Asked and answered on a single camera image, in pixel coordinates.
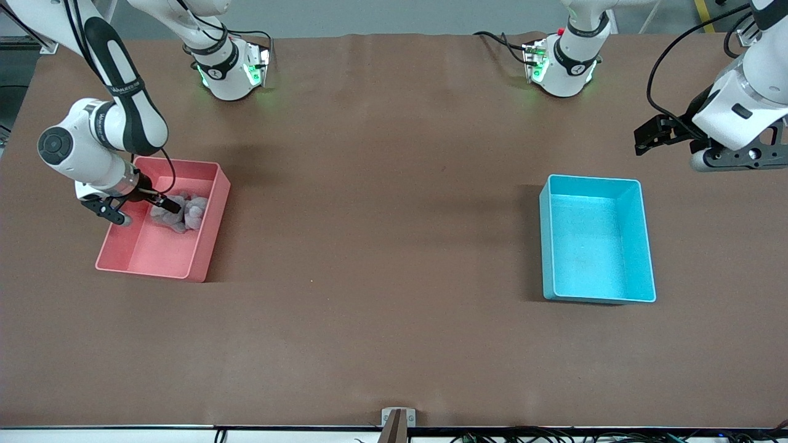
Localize brown support post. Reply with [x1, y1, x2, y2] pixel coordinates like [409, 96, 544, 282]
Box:
[377, 410, 410, 443]

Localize grey plush toy white belly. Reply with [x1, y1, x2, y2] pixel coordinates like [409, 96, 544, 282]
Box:
[150, 193, 189, 234]

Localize pink plastic box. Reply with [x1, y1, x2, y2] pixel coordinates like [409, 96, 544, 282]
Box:
[95, 156, 231, 283]

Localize brown table mat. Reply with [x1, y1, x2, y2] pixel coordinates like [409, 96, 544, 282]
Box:
[0, 31, 788, 429]

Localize silver metal bracket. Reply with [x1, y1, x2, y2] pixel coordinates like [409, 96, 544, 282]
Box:
[380, 407, 417, 428]

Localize black right arm wrist cable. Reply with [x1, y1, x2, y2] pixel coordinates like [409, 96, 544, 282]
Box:
[62, 0, 177, 198]

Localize black arm wrist cable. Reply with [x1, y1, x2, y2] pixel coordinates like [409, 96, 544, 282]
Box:
[646, 3, 755, 141]
[62, 0, 177, 198]

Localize blue plastic box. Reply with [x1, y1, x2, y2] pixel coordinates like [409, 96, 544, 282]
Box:
[539, 174, 657, 305]

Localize black arm base cable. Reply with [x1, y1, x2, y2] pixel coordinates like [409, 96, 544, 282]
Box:
[182, 0, 275, 68]
[473, 31, 531, 67]

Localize black right arm base cable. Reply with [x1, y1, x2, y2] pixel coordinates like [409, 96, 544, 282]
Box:
[182, 0, 275, 68]

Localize black left arm wrist cable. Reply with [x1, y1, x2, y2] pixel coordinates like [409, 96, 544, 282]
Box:
[646, 3, 755, 141]

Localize black left arm base cable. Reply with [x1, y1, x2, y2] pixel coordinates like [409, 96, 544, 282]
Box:
[473, 31, 531, 67]

